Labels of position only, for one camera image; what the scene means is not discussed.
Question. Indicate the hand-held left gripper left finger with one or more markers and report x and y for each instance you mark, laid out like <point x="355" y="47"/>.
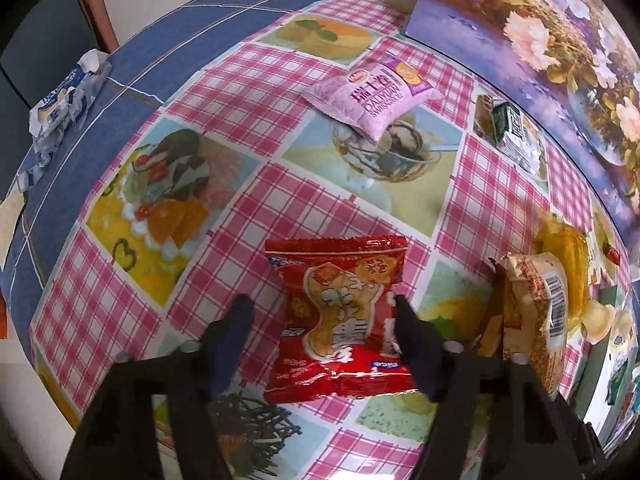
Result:
<point x="225" y="360"/>

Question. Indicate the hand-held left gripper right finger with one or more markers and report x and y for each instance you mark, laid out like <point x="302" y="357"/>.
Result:
<point x="425" y="375"/>

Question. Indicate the red snack packet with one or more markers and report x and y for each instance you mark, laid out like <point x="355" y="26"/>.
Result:
<point x="340" y="310"/>

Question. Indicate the beige snack packet with barcode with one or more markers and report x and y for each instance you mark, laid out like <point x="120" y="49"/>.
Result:
<point x="535" y="310"/>

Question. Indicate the yellow translucent snack packet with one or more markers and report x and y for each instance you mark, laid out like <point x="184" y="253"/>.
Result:
<point x="570" y="255"/>

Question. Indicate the green white snack packet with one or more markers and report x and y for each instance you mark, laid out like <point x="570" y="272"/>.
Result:
<point x="517" y="137"/>

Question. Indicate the pink snack packet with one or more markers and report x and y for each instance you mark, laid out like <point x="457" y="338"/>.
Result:
<point x="370" y="97"/>

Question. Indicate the pink checked tablecloth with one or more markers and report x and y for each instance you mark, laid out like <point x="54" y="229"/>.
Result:
<point x="280" y="195"/>

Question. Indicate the crumpled blue white wrapper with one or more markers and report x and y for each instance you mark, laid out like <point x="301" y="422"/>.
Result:
<point x="60" y="105"/>

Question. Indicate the blue checked cloth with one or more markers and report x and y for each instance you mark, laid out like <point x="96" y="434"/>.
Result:
<point x="150" y="55"/>

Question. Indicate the flower painting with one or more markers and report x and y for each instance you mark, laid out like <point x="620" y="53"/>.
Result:
<point x="525" y="45"/>

